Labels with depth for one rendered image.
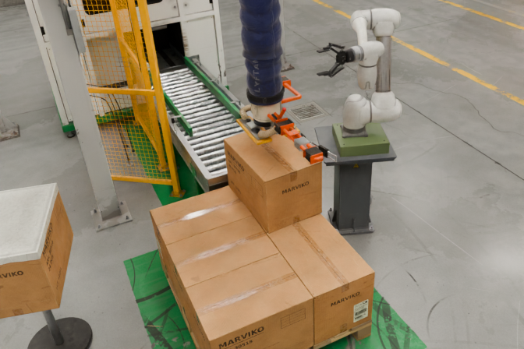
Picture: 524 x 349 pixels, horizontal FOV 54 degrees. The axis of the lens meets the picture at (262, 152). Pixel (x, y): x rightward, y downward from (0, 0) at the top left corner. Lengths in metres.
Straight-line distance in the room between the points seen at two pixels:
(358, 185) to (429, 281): 0.82
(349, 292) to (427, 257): 1.09
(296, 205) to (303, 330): 0.75
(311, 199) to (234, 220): 0.52
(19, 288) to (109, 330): 0.91
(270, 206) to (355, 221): 1.09
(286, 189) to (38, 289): 1.46
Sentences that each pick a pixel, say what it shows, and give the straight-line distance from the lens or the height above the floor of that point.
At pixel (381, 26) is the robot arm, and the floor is 1.55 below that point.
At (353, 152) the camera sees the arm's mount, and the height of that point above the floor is 0.78.
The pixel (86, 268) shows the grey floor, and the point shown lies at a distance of 4.14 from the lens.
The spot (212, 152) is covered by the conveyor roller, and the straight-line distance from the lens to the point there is 4.09.
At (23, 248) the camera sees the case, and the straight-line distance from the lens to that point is 2.81.
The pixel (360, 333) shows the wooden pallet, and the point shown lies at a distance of 3.35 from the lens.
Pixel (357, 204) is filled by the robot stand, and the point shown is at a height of 0.26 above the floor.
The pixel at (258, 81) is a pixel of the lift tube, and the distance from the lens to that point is 2.99.
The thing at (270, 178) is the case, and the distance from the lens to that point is 3.03.
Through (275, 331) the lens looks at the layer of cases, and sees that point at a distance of 2.91.
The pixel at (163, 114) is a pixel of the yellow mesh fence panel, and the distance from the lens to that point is 4.19.
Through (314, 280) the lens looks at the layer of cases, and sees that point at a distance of 2.95.
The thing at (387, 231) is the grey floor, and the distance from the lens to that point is 4.12.
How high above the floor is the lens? 2.68
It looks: 32 degrees down
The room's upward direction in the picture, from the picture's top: 4 degrees counter-clockwise
